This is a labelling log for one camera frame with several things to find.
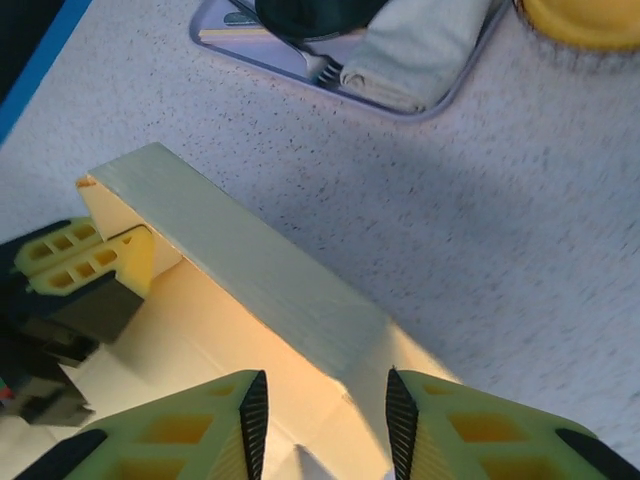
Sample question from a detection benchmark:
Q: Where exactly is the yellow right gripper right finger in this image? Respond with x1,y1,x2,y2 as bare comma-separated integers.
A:
384,367,640,480

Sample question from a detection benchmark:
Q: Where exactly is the folded beige cloth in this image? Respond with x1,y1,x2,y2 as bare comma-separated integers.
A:
339,0,494,114

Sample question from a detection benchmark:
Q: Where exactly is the blue table edge strip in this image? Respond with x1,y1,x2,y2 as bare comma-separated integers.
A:
0,0,94,146

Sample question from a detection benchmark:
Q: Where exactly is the patterned bowl with yellow inside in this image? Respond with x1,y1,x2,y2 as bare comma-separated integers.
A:
512,0,640,76

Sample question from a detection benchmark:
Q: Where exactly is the yellow paper box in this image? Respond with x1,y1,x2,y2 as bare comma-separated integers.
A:
74,142,461,480

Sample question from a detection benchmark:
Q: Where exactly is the dark metal utensil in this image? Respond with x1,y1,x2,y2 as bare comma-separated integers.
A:
222,9,264,27

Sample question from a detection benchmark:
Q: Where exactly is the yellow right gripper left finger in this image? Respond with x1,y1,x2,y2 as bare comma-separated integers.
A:
14,368,270,480

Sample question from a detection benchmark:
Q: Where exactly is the metal fork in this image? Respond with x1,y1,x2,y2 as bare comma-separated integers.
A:
227,0,345,89

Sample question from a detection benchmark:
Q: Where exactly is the black round plate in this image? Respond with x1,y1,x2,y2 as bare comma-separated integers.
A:
254,0,391,39

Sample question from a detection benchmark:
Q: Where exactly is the lavender plastic tray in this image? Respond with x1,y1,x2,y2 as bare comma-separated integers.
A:
189,0,514,119

